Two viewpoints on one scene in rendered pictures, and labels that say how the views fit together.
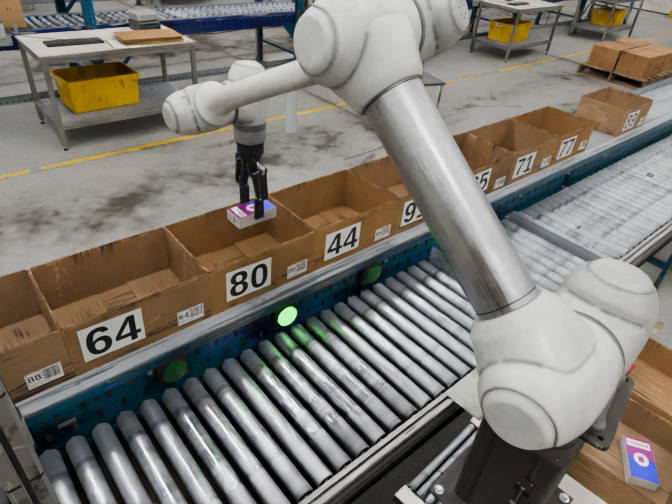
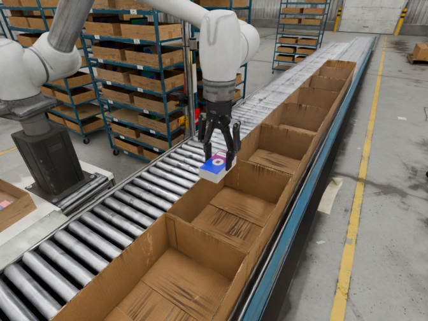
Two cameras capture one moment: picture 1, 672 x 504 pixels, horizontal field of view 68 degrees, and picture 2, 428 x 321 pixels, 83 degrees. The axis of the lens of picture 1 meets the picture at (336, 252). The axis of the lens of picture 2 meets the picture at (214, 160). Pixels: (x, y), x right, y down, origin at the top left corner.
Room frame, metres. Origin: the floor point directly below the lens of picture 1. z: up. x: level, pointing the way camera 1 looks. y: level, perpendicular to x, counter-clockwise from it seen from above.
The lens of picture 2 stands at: (1.92, 0.08, 1.61)
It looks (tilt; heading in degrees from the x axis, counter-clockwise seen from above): 34 degrees down; 165
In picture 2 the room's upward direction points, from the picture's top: straight up
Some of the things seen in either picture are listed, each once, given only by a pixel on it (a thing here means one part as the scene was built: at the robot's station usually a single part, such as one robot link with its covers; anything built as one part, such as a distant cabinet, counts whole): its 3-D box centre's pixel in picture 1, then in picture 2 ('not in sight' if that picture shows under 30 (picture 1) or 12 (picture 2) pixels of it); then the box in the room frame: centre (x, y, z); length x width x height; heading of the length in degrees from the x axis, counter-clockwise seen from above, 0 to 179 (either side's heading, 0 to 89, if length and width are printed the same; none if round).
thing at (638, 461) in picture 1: (638, 462); not in sight; (0.80, -0.86, 0.77); 0.13 x 0.07 x 0.04; 165
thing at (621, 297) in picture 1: (596, 320); (11, 68); (0.67, -0.47, 1.37); 0.18 x 0.16 x 0.22; 139
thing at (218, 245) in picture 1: (242, 249); (233, 209); (1.33, 0.31, 0.96); 0.39 x 0.29 x 0.17; 133
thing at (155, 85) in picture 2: not in sight; (156, 78); (-0.42, 0.16, 0.99); 0.40 x 0.30 x 0.10; 40
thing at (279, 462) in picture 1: (252, 428); (182, 182); (0.83, 0.18, 0.72); 0.52 x 0.05 x 0.05; 43
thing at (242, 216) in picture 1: (252, 212); (218, 165); (1.28, 0.27, 1.14); 0.13 x 0.07 x 0.04; 133
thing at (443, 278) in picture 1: (468, 296); not in sight; (1.49, -0.53, 0.72); 0.52 x 0.05 x 0.05; 43
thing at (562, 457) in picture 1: (519, 458); (51, 158); (0.68, -0.47, 0.91); 0.26 x 0.26 x 0.33; 47
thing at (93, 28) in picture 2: not in sight; (112, 27); (-0.76, -0.17, 1.39); 0.40 x 0.30 x 0.10; 41
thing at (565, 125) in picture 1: (548, 134); not in sight; (2.67, -1.11, 0.96); 0.39 x 0.29 x 0.17; 134
